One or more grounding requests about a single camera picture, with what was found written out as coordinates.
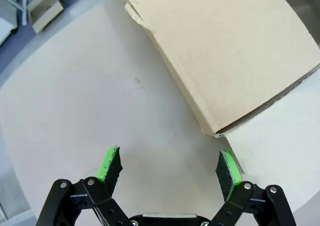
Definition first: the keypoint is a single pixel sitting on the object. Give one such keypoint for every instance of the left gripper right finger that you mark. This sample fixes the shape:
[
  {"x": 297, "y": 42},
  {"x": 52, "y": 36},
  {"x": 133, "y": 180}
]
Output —
[{"x": 240, "y": 201}]

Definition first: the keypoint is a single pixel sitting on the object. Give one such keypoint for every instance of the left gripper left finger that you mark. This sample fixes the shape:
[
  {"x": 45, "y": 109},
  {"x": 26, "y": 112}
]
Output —
[{"x": 100, "y": 198}]

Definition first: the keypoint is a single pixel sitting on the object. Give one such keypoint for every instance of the large brown cardboard box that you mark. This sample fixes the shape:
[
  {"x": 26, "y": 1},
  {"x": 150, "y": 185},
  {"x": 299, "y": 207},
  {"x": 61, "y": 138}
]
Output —
[{"x": 225, "y": 48}]

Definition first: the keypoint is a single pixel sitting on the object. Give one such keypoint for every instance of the small open cardboard box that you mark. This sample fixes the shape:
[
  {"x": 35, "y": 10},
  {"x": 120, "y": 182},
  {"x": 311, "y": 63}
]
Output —
[{"x": 46, "y": 9}]

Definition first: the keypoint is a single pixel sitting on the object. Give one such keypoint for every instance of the white plastic stick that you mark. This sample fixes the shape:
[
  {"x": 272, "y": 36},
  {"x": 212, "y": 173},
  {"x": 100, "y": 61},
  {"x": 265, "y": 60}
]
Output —
[{"x": 24, "y": 11}]

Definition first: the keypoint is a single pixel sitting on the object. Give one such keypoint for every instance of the white cabinet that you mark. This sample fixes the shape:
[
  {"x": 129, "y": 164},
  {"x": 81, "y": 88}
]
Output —
[{"x": 6, "y": 18}]

